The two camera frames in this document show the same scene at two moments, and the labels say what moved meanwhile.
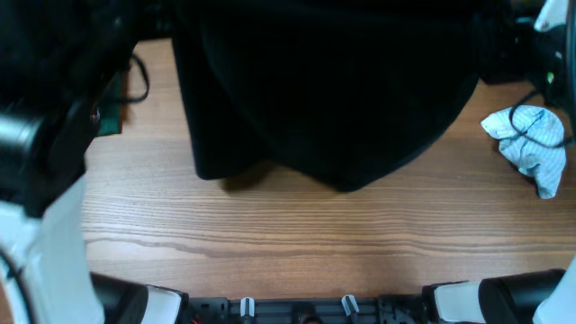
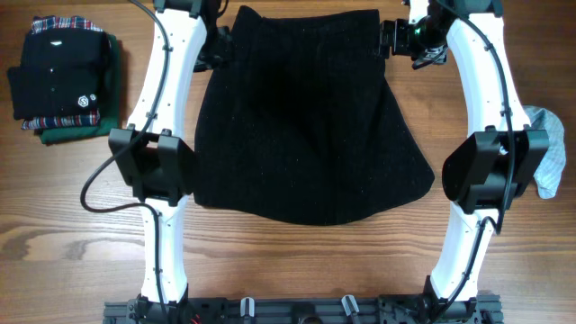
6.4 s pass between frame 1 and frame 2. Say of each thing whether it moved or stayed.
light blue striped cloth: stayed
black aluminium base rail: stayed
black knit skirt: moved
